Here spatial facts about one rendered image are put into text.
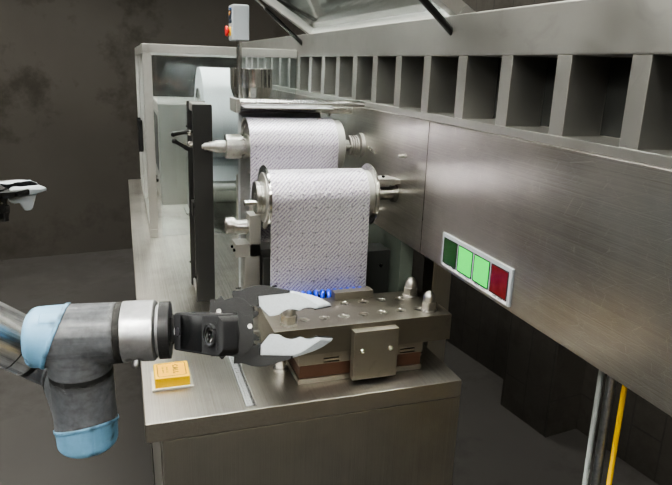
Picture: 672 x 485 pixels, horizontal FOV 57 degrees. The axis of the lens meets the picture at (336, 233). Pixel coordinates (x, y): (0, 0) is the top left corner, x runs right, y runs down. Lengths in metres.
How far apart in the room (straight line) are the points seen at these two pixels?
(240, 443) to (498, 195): 0.68
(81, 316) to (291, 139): 0.95
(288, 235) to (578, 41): 0.74
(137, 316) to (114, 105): 4.55
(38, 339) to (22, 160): 4.53
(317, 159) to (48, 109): 3.80
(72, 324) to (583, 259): 0.70
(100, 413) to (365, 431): 0.67
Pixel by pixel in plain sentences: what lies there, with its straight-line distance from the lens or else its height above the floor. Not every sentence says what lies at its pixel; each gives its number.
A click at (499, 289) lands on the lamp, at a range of 1.15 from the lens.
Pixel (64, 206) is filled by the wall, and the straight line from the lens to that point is 5.37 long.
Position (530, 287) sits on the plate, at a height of 1.20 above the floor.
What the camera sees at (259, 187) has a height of 1.28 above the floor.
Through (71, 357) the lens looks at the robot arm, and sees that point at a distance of 0.80.
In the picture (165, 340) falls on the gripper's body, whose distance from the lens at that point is 0.77.
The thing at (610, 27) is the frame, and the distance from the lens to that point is 0.96.
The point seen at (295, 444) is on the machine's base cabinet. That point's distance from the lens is 1.32.
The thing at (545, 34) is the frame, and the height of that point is 1.61.
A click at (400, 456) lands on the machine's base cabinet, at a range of 1.44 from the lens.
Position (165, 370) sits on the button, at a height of 0.92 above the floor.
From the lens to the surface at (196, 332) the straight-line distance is 0.73.
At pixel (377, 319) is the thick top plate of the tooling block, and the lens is 1.33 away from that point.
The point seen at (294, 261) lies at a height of 1.11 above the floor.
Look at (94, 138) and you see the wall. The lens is 5.29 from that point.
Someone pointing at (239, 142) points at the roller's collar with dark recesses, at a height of 1.35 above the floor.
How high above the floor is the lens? 1.55
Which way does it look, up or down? 15 degrees down
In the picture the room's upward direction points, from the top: 2 degrees clockwise
